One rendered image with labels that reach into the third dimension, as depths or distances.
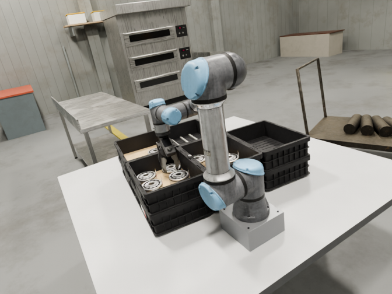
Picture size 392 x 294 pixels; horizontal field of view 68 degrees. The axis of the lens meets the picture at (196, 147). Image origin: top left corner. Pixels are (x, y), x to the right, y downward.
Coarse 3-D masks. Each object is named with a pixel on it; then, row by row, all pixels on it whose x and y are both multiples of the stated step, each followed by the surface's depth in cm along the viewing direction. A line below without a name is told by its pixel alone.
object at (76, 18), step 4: (80, 12) 693; (84, 12) 697; (68, 16) 684; (72, 16) 688; (76, 16) 692; (80, 16) 696; (84, 16) 700; (68, 20) 691; (72, 20) 690; (76, 20) 695; (80, 20) 699; (84, 20) 702; (68, 24) 711
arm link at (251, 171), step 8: (240, 160) 113; (248, 160) 113; (256, 160) 113; (240, 168) 107; (248, 168) 106; (256, 168) 106; (240, 176) 106; (248, 176) 106; (256, 176) 107; (248, 184) 106; (256, 184) 108; (248, 192) 108; (256, 192) 110
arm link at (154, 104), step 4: (152, 100) 132; (156, 100) 130; (160, 100) 129; (152, 104) 129; (156, 104) 129; (160, 104) 129; (164, 104) 132; (152, 108) 130; (156, 108) 128; (152, 112) 130; (152, 116) 132; (152, 120) 134; (156, 120) 132; (156, 124) 133; (160, 124) 132
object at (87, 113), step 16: (96, 96) 401; (112, 96) 382; (64, 112) 314; (80, 112) 321; (96, 112) 309; (112, 112) 298; (128, 112) 287; (144, 112) 282; (64, 128) 415; (80, 128) 254; (96, 128) 262; (80, 144) 419; (96, 144) 408; (112, 144) 398; (96, 160) 272
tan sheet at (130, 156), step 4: (144, 148) 196; (148, 148) 195; (152, 148) 194; (132, 152) 192; (136, 152) 191; (140, 152) 190; (144, 152) 189; (128, 156) 187; (132, 156) 186; (136, 156) 185; (140, 156) 184
